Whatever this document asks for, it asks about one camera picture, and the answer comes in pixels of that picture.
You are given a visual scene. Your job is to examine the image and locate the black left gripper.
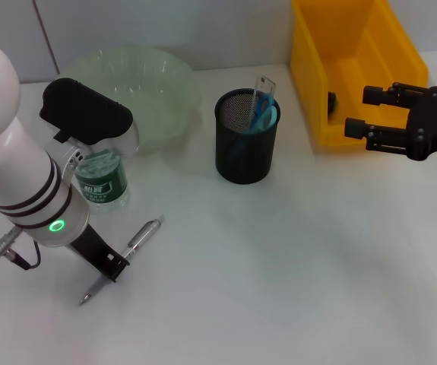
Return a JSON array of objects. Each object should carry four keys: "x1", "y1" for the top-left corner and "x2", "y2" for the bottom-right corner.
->
[{"x1": 68, "y1": 226, "x2": 131, "y2": 284}]

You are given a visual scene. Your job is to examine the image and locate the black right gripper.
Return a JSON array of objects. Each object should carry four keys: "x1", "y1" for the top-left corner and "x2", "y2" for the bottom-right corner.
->
[{"x1": 344, "y1": 81, "x2": 437, "y2": 161}]

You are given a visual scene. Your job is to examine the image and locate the silver ballpoint pen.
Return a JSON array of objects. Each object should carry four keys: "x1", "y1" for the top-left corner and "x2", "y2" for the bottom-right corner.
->
[{"x1": 79, "y1": 214, "x2": 165, "y2": 307}]

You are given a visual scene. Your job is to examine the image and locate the clear green-label water bottle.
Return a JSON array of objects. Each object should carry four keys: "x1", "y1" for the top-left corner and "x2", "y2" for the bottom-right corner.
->
[{"x1": 74, "y1": 150, "x2": 131, "y2": 216}]

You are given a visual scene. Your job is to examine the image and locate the blue plastic scissors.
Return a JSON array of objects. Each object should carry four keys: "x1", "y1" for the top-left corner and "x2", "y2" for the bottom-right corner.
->
[{"x1": 230, "y1": 94, "x2": 280, "y2": 163}]

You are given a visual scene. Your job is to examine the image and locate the clear plastic ruler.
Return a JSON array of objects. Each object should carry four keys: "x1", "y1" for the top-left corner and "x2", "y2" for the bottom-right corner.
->
[{"x1": 250, "y1": 74, "x2": 278, "y2": 134}]

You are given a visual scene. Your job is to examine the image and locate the black mesh pen holder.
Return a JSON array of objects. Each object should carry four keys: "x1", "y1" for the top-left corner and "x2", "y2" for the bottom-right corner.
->
[{"x1": 214, "y1": 89, "x2": 282, "y2": 186}]

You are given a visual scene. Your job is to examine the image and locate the yellow plastic storage bin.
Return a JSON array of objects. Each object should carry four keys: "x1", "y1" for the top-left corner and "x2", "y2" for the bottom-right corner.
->
[{"x1": 290, "y1": 0, "x2": 430, "y2": 148}]

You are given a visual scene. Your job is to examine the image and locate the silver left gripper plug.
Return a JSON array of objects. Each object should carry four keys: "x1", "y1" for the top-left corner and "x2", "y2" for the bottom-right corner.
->
[{"x1": 0, "y1": 227, "x2": 20, "y2": 259}]

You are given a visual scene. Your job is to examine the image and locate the translucent green plastic bowl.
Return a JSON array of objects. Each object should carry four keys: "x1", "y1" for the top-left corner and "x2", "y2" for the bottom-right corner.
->
[{"x1": 64, "y1": 45, "x2": 204, "y2": 155}]

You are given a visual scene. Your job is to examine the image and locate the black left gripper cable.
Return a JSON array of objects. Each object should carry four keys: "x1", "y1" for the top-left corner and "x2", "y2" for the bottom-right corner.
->
[{"x1": 7, "y1": 241, "x2": 43, "y2": 271}]

